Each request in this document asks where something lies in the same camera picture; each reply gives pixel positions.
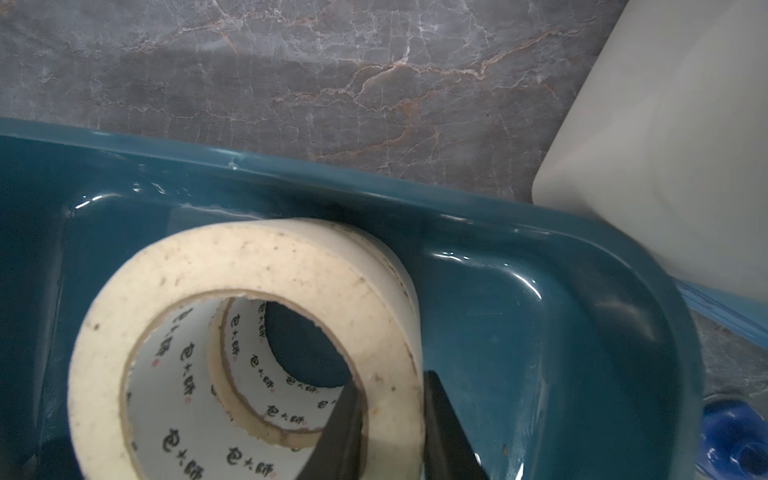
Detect cream tape roll eight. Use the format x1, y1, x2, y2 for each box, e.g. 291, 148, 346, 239
209, 297, 351, 451

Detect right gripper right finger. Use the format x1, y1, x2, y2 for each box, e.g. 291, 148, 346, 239
424, 371, 488, 480

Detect teal plastic storage tray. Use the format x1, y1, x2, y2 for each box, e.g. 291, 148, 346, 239
1, 118, 703, 479

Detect glass cylinder with blue base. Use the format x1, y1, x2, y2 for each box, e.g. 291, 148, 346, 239
696, 398, 767, 480

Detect white box with blue lid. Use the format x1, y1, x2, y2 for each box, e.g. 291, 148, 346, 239
532, 1, 767, 346

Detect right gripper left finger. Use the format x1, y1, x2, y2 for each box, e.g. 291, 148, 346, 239
296, 381, 363, 480

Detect cream tape roll two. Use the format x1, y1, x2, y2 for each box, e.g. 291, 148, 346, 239
68, 219, 425, 479

